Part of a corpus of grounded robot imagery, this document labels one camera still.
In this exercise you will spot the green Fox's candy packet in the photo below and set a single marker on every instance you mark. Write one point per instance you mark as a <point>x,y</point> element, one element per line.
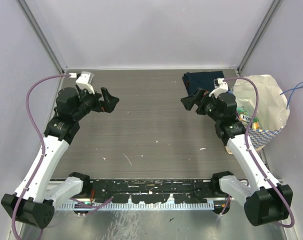
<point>245,118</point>

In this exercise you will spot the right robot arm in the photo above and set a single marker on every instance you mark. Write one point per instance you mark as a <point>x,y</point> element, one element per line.
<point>265,200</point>

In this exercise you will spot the blue checkered paper bag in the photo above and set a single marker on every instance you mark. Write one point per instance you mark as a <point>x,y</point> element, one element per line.
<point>262,98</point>

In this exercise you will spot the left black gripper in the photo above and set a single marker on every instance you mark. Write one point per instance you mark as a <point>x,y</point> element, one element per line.
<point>107,106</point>

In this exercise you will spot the left aluminium frame post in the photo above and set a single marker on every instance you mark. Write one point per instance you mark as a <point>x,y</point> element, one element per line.
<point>40,34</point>

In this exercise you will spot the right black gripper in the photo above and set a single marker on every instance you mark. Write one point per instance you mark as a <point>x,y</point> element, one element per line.
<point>189,101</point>

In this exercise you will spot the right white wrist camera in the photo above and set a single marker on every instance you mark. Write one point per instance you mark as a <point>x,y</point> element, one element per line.
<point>220,86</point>

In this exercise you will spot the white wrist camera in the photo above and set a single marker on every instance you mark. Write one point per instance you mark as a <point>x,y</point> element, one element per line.
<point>220,86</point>
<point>84,81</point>

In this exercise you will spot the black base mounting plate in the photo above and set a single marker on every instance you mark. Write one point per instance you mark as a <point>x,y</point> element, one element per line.
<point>151,191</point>

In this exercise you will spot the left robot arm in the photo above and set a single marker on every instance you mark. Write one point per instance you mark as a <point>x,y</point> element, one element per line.
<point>31,203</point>

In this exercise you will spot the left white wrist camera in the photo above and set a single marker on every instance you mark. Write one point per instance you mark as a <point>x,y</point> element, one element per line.
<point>84,81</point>

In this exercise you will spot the aluminium frame post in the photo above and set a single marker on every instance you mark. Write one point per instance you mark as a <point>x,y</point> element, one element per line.
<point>40,34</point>
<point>271,11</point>

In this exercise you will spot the right aluminium frame post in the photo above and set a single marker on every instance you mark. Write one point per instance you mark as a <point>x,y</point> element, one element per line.
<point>271,11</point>

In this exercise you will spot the folded navy cloth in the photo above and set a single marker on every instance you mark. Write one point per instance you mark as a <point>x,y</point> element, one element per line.
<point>204,80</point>

